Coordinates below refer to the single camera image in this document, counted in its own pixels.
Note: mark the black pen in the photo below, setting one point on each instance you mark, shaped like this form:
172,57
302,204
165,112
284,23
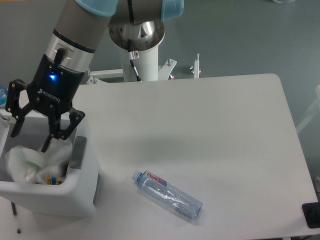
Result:
15,215

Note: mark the black device at edge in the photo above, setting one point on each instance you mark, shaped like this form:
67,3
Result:
311,213

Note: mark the blue labelled bottle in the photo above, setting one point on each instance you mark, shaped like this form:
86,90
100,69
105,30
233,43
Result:
3,96

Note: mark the clear plastic water bottle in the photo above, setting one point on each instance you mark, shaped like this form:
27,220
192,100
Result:
168,195

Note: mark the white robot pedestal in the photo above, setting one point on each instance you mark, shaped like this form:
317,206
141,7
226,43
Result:
138,46

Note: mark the clear plastic bag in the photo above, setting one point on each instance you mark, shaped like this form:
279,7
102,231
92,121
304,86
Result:
25,165

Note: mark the white trash can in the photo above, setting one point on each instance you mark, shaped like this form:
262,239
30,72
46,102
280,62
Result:
77,195

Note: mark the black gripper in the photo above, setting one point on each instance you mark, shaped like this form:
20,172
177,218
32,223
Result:
53,87

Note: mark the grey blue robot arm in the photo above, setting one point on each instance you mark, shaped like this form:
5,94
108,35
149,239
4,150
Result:
74,41

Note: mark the colourful snack wrapper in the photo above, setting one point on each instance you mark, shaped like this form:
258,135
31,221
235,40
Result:
54,179

